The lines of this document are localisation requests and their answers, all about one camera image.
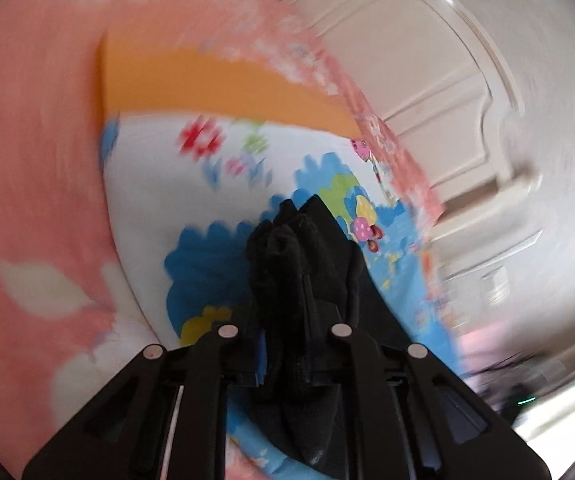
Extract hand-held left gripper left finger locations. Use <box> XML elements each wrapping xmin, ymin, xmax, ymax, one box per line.
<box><xmin>22</xmin><ymin>324</ymin><xmax>268</xmax><ymax>480</ymax></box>

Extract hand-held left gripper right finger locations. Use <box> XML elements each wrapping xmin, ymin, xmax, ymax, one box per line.
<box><xmin>312</xmin><ymin>322</ymin><xmax>552</xmax><ymax>480</ymax></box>

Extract pink floral pillow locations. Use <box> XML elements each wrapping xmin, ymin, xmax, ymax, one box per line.
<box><xmin>248</xmin><ymin>0</ymin><xmax>445</xmax><ymax>226</ymax></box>

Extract black pants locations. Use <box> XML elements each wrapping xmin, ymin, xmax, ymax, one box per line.
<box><xmin>245</xmin><ymin>195</ymin><xmax>418</xmax><ymax>478</ymax></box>

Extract cartoon printed blanket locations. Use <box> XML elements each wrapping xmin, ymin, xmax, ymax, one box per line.
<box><xmin>96</xmin><ymin>42</ymin><xmax>468</xmax><ymax>480</ymax></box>

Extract white wooden headboard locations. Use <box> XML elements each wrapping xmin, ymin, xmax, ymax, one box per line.
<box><xmin>268</xmin><ymin>0</ymin><xmax>575</xmax><ymax>311</ymax></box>

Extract pink floral bedsheet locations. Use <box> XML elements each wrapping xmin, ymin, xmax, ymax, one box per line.
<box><xmin>0</xmin><ymin>0</ymin><xmax>318</xmax><ymax>480</ymax></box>

